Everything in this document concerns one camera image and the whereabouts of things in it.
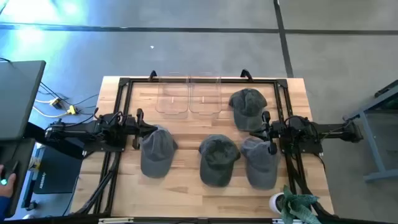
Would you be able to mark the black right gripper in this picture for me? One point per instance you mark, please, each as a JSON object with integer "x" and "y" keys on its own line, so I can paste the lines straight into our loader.
{"x": 277, "y": 132}

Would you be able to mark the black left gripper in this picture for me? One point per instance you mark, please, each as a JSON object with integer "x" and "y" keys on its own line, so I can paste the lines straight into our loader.
{"x": 130, "y": 127}

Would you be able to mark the grey baseball cap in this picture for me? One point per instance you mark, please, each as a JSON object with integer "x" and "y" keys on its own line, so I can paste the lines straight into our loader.
{"x": 259, "y": 169}
{"x": 157, "y": 155}

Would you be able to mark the person's forearm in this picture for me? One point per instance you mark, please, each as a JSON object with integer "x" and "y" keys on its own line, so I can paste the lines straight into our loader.
{"x": 3, "y": 208}

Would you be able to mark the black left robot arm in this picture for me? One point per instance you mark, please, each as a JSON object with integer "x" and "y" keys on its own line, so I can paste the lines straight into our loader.
{"x": 77, "y": 130}

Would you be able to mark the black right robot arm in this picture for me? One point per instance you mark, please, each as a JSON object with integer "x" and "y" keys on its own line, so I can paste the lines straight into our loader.
{"x": 329, "y": 132}

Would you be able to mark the clear plastic bin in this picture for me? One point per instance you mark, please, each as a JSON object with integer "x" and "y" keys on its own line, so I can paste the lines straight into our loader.
{"x": 171, "y": 105}
{"x": 205, "y": 104}

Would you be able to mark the yellow power connector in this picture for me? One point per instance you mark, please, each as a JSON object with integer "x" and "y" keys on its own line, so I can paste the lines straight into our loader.
{"x": 56, "y": 102}
{"x": 72, "y": 109}

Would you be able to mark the white plant pot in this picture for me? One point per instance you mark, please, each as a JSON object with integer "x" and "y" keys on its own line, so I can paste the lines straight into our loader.
{"x": 273, "y": 203}

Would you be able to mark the black desk beam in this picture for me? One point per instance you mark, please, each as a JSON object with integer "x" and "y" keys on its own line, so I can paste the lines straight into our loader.
{"x": 62, "y": 147}

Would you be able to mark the green potted plant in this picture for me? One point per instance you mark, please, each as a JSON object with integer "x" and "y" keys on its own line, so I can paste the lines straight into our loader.
{"x": 298, "y": 205}

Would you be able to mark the black computer case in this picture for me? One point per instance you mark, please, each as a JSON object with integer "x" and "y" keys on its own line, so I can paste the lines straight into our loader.
{"x": 59, "y": 174}

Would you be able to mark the black desk surface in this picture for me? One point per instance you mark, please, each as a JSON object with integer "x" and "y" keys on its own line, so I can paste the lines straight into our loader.
{"x": 25, "y": 174}

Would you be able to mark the dark grey monitor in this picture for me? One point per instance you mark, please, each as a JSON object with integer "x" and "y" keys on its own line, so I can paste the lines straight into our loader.
{"x": 18, "y": 99}

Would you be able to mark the black computer mouse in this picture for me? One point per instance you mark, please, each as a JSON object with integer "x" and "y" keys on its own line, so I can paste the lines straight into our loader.
{"x": 11, "y": 166}

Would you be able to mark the person's hand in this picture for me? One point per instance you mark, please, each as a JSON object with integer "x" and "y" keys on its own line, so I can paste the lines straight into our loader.
{"x": 7, "y": 189}

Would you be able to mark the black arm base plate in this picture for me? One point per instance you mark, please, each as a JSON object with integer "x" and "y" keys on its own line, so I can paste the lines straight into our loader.
{"x": 311, "y": 148}
{"x": 93, "y": 148}

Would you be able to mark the black aluminium table frame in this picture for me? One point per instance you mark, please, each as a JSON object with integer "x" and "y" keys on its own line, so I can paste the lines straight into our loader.
{"x": 140, "y": 80}

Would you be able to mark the grey metal table frame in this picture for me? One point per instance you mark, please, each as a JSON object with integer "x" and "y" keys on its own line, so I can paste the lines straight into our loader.
{"x": 371, "y": 146}

